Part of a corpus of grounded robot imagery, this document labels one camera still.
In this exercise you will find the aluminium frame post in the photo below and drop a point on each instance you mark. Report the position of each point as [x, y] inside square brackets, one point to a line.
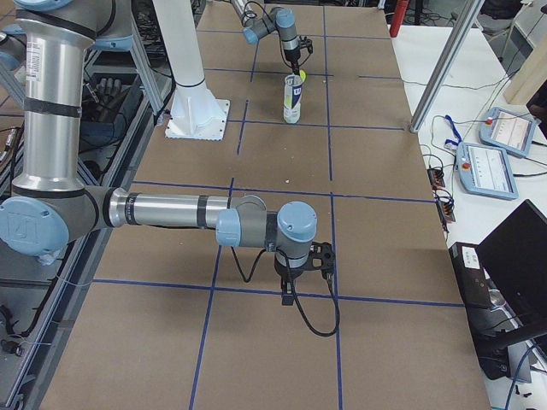
[453, 44]

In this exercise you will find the black laptop computer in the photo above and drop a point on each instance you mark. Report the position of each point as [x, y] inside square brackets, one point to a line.
[514, 256]

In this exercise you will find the clear tennis ball can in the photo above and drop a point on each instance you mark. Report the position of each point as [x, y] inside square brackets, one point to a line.
[293, 93]

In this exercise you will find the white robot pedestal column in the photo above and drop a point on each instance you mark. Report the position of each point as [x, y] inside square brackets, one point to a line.
[180, 38]

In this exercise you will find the teach pendant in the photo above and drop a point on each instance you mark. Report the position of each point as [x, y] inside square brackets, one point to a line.
[485, 171]
[508, 130]

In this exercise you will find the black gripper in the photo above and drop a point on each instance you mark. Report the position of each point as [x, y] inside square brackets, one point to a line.
[284, 271]
[292, 55]

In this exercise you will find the far teach pendant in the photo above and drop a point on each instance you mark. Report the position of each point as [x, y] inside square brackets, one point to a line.
[508, 130]

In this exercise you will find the white mounting base plate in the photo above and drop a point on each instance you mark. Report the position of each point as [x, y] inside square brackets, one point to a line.
[198, 120]

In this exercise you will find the red cylinder bottle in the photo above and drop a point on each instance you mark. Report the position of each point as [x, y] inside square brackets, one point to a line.
[398, 17]

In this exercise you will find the black computer box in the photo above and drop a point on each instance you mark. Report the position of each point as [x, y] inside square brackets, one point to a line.
[498, 350]

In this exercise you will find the near teach pendant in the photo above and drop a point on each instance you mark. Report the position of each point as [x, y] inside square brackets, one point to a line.
[485, 171]

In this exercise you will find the brown paper table cover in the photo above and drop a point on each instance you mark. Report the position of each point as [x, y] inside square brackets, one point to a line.
[175, 320]

